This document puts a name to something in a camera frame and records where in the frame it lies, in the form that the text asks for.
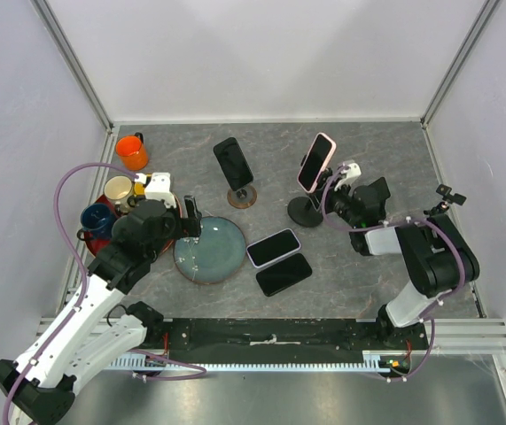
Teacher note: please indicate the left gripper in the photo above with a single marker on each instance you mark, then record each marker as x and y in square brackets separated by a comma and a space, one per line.
[186, 227]

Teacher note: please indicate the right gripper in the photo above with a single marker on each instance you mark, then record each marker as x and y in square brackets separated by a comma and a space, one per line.
[330, 194]

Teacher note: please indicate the black round phone stand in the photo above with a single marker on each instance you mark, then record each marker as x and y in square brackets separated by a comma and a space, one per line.
[300, 209]

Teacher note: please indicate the pink case phone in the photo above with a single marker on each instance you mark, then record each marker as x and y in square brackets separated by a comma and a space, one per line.
[318, 157]

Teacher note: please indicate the lavender case phone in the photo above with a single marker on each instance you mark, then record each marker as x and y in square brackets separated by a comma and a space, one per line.
[271, 249]

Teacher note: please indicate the black phone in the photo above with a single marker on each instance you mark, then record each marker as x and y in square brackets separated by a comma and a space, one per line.
[233, 163]
[283, 274]

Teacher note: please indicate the black weighted phone stand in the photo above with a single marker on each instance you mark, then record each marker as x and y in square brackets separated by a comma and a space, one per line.
[448, 198]

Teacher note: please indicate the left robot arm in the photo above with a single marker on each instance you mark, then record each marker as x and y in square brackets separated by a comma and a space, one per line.
[45, 379]

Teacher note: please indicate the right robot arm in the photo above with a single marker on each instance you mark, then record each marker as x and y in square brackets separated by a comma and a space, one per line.
[438, 260]

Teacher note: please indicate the black folding phone stand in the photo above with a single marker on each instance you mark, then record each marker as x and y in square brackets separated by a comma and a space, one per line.
[379, 194]

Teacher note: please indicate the black phone on wooden stand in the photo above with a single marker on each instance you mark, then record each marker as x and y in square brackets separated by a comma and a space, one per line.
[233, 163]

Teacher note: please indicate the teal ceramic plate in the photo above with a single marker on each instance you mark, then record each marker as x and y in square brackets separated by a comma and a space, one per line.
[215, 255]

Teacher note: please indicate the yellow mug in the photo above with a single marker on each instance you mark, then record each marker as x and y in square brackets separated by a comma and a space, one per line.
[140, 184]

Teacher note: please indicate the cream mug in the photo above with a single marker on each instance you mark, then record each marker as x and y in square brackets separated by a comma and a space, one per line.
[117, 191]

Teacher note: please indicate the orange mug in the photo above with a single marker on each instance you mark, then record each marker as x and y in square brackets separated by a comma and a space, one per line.
[131, 151]

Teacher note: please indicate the dark blue mug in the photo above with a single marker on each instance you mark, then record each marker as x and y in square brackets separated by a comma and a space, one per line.
[97, 222]

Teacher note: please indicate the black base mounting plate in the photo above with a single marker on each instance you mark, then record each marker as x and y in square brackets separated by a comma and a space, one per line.
[272, 341]

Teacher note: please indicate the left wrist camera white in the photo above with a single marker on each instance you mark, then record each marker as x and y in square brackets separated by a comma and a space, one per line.
[159, 188]

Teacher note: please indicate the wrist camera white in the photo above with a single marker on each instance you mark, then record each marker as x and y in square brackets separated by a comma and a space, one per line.
[159, 188]
[349, 173]

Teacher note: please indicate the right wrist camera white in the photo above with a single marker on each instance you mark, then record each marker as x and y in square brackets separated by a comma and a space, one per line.
[349, 173]

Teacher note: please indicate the grey cable duct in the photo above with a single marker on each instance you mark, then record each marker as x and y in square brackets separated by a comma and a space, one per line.
[370, 363]

